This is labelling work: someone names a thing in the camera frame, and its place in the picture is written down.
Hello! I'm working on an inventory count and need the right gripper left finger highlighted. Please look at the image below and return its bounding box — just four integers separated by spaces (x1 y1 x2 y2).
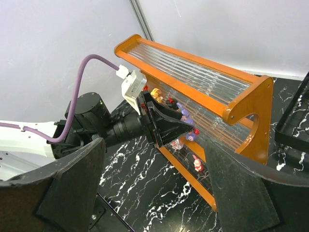
0 138 106 232

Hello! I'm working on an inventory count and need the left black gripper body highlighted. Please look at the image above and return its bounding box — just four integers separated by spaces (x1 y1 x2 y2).
103 91 159 147

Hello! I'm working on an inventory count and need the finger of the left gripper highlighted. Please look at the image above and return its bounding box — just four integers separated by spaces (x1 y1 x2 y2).
147 101 194 147
143 90 181 118

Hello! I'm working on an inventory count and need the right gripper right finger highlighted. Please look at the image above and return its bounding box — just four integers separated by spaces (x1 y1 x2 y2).
204 141 309 232

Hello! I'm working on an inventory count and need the purple donkey toy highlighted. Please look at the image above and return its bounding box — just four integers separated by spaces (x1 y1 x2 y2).
176 102 200 141

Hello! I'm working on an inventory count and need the black hair princess toy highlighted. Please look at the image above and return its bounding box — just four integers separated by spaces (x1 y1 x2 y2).
165 97 179 111

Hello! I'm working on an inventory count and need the pink hat girl toy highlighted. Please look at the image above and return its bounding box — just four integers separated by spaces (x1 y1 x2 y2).
170 139 184 150

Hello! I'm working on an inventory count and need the yellow rabbit toy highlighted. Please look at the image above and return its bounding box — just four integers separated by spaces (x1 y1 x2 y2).
150 88 163 103

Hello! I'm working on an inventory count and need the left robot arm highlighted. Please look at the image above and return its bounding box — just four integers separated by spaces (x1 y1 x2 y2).
0 91 195 159

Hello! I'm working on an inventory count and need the orange wooden glass shelf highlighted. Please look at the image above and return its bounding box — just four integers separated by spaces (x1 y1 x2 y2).
113 33 275 213

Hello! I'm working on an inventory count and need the pink piglet toy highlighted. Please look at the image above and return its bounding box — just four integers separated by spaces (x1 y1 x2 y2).
192 155 204 172

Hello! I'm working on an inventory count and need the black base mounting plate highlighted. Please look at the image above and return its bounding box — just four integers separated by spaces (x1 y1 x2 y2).
88 193 135 232

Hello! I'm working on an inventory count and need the black wire dish rack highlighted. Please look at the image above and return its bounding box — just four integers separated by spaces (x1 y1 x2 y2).
275 75 309 153

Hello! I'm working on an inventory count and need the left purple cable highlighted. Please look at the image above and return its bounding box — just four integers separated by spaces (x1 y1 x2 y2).
0 54 120 143

